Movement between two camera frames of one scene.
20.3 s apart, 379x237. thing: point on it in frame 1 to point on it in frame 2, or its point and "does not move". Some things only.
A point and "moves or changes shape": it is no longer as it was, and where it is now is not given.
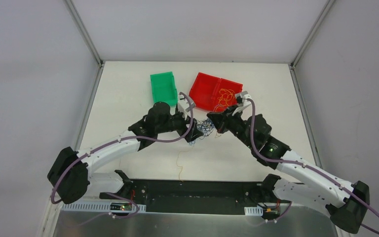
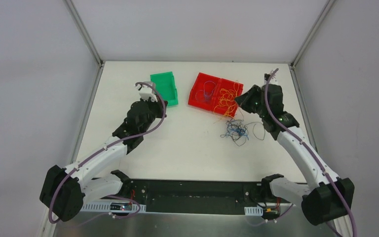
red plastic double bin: x=213 y=94 does not move
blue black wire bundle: x=207 y=127 moves or changes shape
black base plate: x=172 y=196 does not move
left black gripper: x=185 y=125 to x=151 y=105
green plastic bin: x=164 y=89 does not move
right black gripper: x=225 y=120 to x=247 y=100
